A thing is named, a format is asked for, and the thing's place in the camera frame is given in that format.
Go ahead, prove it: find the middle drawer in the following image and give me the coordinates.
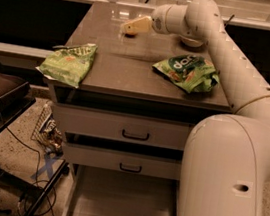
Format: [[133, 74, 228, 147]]
[[62, 143, 181, 180]]

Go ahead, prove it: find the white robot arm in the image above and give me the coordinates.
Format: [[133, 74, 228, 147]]
[[120, 0, 270, 216]]

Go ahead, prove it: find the black cable on floor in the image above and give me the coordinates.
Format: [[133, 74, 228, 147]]
[[0, 106, 73, 216]]

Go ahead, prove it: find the top drawer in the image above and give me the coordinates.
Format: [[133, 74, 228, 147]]
[[52, 103, 192, 150]]

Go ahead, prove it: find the white paper bowl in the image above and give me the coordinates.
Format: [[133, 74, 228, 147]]
[[181, 36, 203, 48]]

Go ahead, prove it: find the orange fruit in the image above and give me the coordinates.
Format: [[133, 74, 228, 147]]
[[124, 27, 137, 37]]

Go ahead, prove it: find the green chip bag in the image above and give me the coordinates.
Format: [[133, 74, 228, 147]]
[[152, 54, 219, 94], [37, 43, 98, 88]]

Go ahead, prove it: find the open bottom drawer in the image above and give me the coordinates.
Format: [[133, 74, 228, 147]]
[[62, 166, 177, 216]]

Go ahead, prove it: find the grey drawer cabinet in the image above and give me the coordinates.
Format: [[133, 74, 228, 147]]
[[26, 0, 247, 216]]

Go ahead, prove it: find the wire basket with snacks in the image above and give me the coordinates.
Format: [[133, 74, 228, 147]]
[[30, 102, 63, 156]]

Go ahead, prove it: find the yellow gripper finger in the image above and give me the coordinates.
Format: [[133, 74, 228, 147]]
[[120, 16, 152, 34]]

